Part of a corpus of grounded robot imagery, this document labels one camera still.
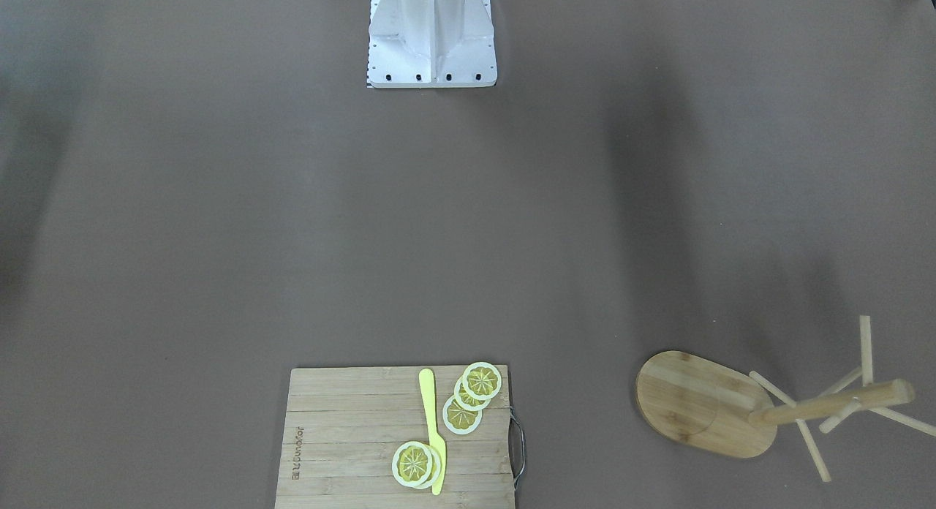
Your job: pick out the wooden cup rack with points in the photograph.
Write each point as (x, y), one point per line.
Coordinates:
(701, 403)

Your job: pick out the lemon slice far end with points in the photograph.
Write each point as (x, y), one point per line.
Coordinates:
(482, 381)

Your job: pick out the yellow plastic knife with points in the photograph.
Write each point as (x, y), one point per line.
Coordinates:
(427, 390)

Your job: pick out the lemon slice middle stack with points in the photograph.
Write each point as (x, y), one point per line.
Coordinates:
(465, 400)

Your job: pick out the bamboo cutting board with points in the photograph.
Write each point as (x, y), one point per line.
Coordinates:
(342, 427)

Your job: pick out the lemon slice under pair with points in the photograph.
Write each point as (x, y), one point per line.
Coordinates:
(436, 469)

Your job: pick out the lemon slice top pair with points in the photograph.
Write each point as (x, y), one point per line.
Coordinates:
(411, 463)

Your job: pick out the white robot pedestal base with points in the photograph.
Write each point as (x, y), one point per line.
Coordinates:
(431, 44)

